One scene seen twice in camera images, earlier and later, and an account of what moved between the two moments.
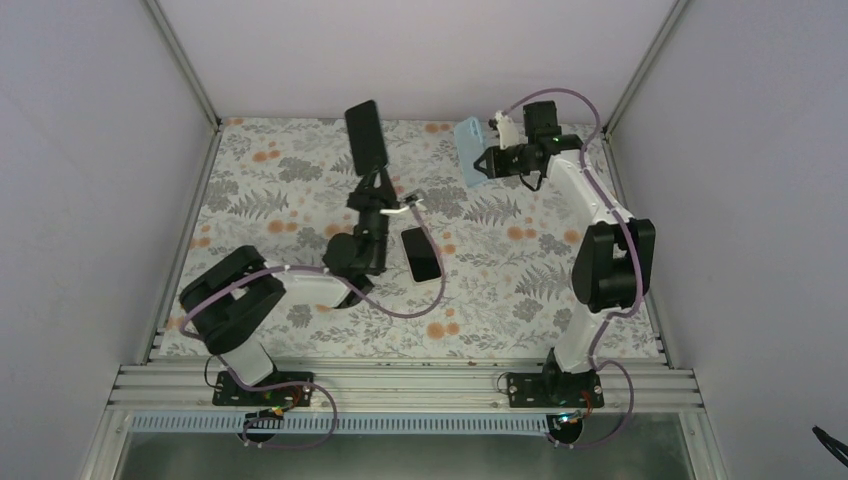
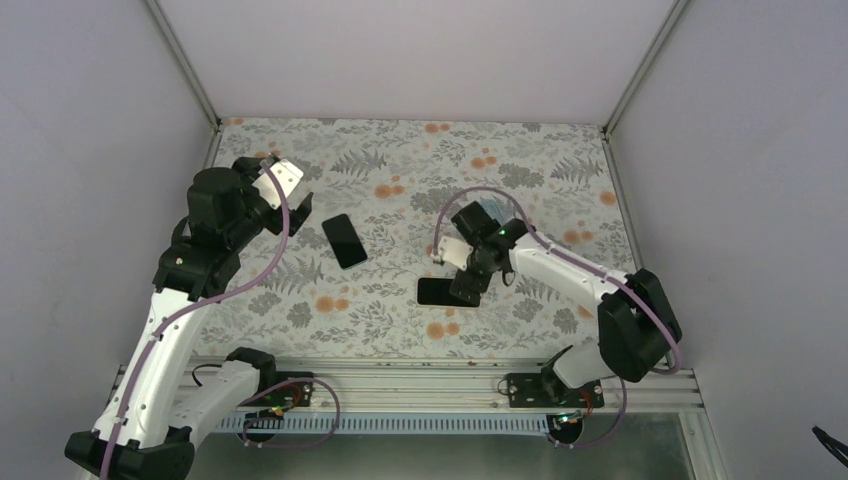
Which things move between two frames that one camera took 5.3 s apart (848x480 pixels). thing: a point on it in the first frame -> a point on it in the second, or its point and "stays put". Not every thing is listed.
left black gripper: x=365 y=197 -> x=246 y=167
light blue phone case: x=471 y=141 -> x=496 y=208
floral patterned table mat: x=477 y=273 stays put
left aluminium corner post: x=184 y=61 stays put
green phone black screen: x=367 y=137 -> x=344 y=241
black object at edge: x=836 y=448 stays put
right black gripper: x=497 y=169 -> x=480 y=285
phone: x=421 y=259 -> x=434 y=292
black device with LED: x=227 y=392 stays put
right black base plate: x=540 y=390 stays put
